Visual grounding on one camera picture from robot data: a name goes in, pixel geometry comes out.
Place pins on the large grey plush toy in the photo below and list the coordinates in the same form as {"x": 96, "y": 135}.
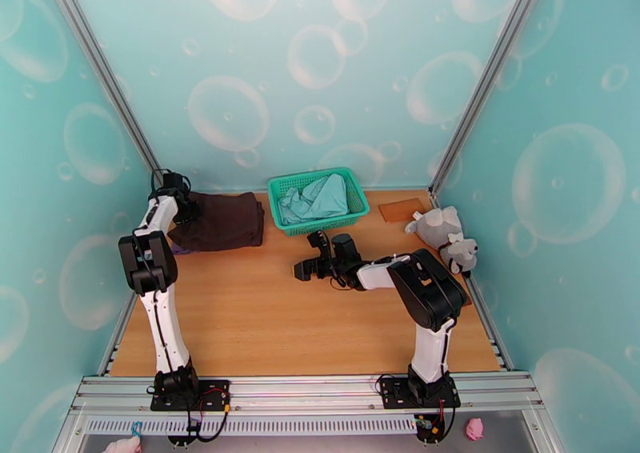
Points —
{"x": 436, "y": 224}

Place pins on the aluminium table side rail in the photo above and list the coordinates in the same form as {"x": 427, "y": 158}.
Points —
{"x": 117, "y": 336}

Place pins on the pale pink cloth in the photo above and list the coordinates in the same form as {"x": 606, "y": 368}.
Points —
{"x": 122, "y": 446}

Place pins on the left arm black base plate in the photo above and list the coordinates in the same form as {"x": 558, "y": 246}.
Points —
{"x": 215, "y": 396}

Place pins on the pink crumpled ball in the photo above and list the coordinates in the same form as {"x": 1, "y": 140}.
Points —
{"x": 475, "y": 429}

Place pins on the aluminium frame post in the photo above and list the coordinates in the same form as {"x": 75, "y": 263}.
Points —
{"x": 542, "y": 431}
{"x": 107, "y": 81}
{"x": 67, "y": 416}
{"x": 492, "y": 79}

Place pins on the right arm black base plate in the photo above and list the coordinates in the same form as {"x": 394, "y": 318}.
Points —
{"x": 395, "y": 394}

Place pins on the teal plastic basket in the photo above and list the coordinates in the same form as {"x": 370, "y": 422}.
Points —
{"x": 322, "y": 226}

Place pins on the tan flat leather pad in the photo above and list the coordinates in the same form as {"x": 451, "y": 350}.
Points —
{"x": 400, "y": 210}

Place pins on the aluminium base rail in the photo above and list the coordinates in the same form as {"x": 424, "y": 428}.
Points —
{"x": 310, "y": 391}

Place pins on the dark brown trousers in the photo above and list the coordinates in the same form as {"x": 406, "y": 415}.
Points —
{"x": 225, "y": 221}

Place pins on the purple folded trousers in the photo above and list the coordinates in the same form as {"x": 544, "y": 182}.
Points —
{"x": 181, "y": 251}

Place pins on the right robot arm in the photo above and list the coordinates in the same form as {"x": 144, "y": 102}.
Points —
{"x": 430, "y": 286}

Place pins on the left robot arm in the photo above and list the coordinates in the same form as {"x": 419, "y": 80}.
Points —
{"x": 150, "y": 261}

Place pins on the blue clip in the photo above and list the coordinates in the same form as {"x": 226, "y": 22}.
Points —
{"x": 135, "y": 429}

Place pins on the small black plug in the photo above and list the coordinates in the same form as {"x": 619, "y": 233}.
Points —
{"x": 192, "y": 424}

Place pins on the light blue crumpled cloth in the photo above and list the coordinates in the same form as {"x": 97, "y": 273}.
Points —
{"x": 320, "y": 199}

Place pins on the small grey plush toy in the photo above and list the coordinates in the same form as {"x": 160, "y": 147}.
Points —
{"x": 460, "y": 255}

